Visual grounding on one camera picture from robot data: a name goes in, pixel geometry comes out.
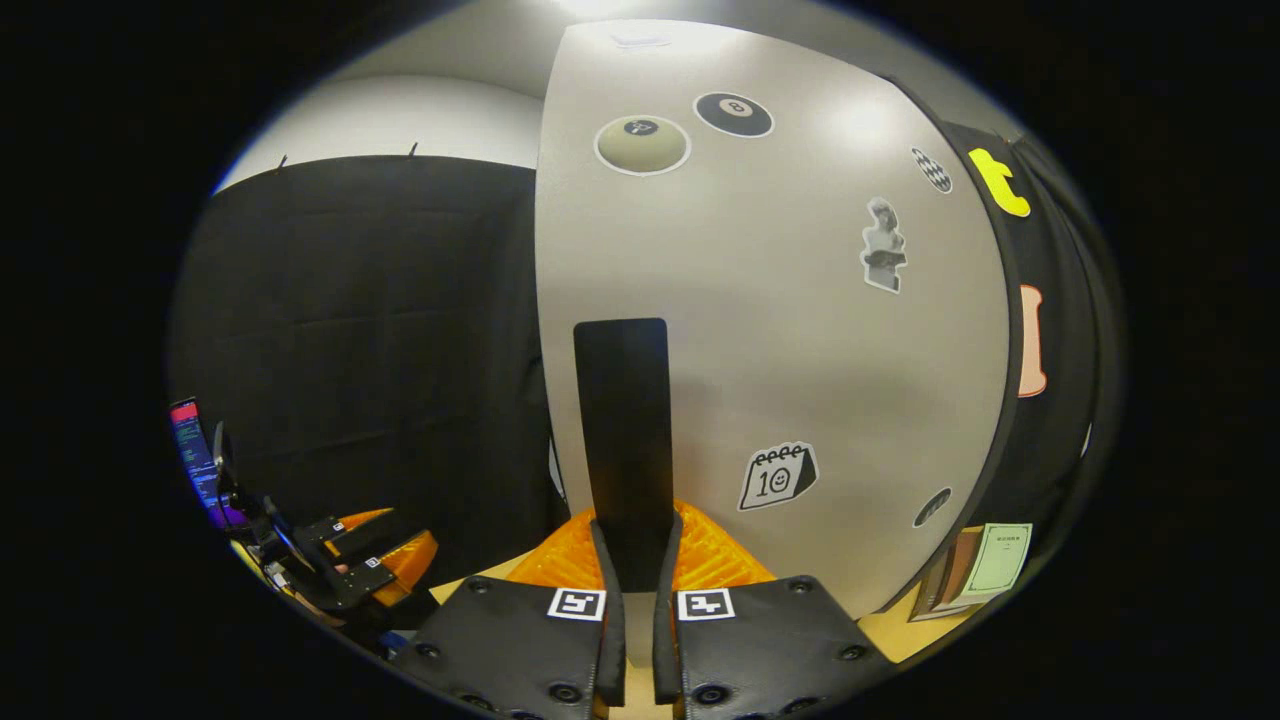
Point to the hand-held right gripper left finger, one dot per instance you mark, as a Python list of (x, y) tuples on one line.
[(520, 640)]

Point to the pale green booklet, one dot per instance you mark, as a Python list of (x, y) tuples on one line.
[(998, 560)]

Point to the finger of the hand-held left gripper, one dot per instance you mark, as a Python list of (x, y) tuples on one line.
[(410, 570), (375, 535)]

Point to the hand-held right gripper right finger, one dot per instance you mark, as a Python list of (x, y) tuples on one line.
[(770, 640)]

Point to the dark grey cabinet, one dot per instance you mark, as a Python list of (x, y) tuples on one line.
[(1011, 300)]

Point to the large ceiling light panel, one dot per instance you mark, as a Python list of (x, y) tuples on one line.
[(600, 5)]

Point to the black backdrop cloth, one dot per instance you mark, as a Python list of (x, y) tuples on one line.
[(350, 300)]

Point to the brown book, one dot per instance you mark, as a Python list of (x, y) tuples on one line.
[(955, 570)]

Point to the grey cabinet door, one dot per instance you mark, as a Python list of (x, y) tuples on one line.
[(760, 340)]

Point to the lit monitor screen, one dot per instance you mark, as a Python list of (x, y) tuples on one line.
[(195, 460)]

